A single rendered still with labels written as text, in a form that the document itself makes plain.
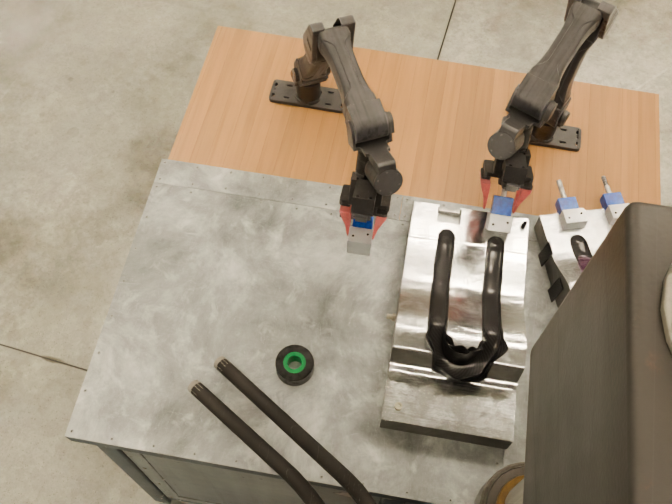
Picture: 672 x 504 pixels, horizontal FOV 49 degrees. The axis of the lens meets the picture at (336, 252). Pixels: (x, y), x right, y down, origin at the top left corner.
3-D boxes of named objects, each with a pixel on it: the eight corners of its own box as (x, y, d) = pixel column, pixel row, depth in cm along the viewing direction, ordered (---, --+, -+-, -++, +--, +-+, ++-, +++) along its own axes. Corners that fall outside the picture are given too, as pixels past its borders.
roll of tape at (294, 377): (319, 377, 157) (319, 372, 154) (284, 391, 156) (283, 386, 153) (305, 345, 161) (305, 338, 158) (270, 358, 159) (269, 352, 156)
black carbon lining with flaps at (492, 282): (436, 232, 167) (441, 209, 158) (508, 243, 166) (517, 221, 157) (417, 378, 150) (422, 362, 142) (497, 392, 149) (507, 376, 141)
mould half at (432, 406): (409, 221, 176) (415, 189, 164) (520, 238, 174) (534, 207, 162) (379, 427, 152) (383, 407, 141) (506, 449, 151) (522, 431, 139)
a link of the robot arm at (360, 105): (396, 123, 140) (345, -3, 150) (351, 134, 138) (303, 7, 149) (389, 155, 151) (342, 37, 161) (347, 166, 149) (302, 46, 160)
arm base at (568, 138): (589, 132, 180) (590, 110, 183) (506, 119, 181) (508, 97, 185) (579, 152, 187) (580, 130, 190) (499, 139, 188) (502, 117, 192)
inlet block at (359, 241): (356, 201, 166) (356, 188, 161) (378, 204, 165) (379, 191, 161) (346, 252, 160) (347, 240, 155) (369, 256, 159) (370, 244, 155)
